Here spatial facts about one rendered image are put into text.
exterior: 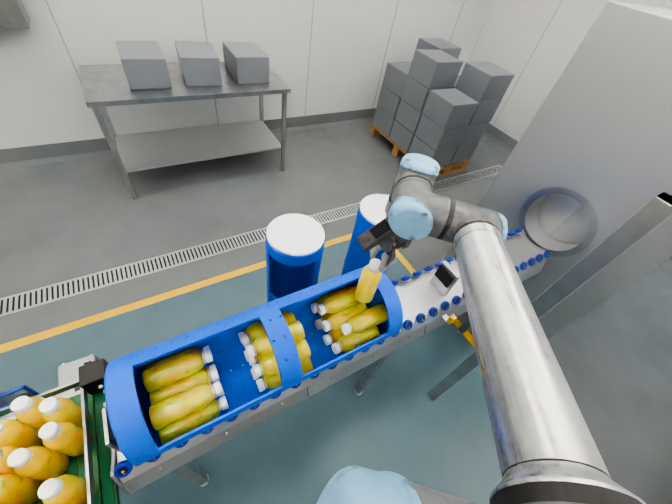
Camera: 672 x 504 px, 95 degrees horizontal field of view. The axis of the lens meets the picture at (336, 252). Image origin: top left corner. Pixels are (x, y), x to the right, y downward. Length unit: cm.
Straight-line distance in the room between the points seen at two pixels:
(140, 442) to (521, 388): 85
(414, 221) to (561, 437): 42
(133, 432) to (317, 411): 136
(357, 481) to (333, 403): 193
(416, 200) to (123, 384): 82
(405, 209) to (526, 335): 32
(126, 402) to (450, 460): 186
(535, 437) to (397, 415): 192
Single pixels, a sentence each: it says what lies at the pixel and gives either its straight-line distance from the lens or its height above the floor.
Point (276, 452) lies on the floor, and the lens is 211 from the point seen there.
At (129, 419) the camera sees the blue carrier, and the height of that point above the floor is 121.
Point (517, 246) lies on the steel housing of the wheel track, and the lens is 211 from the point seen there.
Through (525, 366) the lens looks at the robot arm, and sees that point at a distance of 41.
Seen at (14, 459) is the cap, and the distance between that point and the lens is 120.
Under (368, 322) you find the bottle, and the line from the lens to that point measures 115.
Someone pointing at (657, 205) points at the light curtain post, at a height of 168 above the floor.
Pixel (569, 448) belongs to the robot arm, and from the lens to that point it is 37.
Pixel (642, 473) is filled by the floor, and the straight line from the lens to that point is 312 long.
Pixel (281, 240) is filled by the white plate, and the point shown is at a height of 104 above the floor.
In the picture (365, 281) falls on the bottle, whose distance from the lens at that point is 100.
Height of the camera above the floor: 209
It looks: 48 degrees down
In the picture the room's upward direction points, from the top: 13 degrees clockwise
